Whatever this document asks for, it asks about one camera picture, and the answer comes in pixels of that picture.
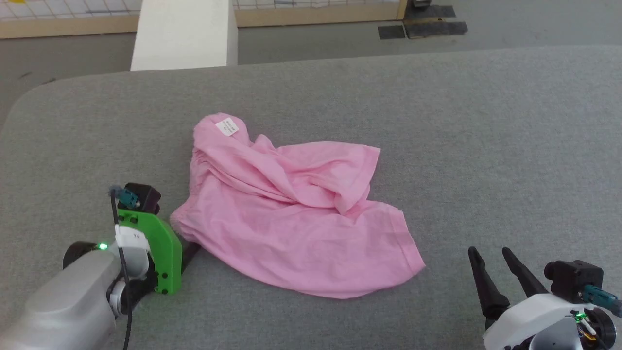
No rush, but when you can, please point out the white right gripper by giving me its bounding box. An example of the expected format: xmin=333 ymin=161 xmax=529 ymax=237
xmin=467 ymin=246 xmax=584 ymax=350

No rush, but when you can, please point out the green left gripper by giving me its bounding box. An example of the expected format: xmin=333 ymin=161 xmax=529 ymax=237
xmin=117 ymin=209 xmax=201 ymax=296

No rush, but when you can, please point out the pink t-shirt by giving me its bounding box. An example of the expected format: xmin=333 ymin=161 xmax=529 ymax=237
xmin=170 ymin=113 xmax=427 ymax=299

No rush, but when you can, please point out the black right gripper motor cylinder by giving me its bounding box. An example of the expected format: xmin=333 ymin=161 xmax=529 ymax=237
xmin=583 ymin=306 xmax=617 ymax=349

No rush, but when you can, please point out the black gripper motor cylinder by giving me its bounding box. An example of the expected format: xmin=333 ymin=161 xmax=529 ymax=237
xmin=583 ymin=306 xmax=617 ymax=349
xmin=63 ymin=241 xmax=100 ymax=269

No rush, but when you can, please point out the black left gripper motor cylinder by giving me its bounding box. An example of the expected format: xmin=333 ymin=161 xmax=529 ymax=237
xmin=63 ymin=241 xmax=100 ymax=269

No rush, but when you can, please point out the white rectangular box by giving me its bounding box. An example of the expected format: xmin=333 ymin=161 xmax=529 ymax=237
xmin=130 ymin=0 xmax=239 ymax=72

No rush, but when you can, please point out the large black floor plate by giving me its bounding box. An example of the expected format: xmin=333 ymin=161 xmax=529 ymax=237
xmin=403 ymin=5 xmax=469 ymax=40

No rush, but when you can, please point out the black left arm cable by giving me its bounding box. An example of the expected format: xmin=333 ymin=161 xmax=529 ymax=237
xmin=109 ymin=185 xmax=139 ymax=350

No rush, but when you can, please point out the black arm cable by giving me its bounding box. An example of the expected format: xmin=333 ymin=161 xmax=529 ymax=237
xmin=109 ymin=185 xmax=139 ymax=350
xmin=582 ymin=285 xmax=622 ymax=319

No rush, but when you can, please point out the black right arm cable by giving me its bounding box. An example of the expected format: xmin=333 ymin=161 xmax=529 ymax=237
xmin=582 ymin=285 xmax=622 ymax=319

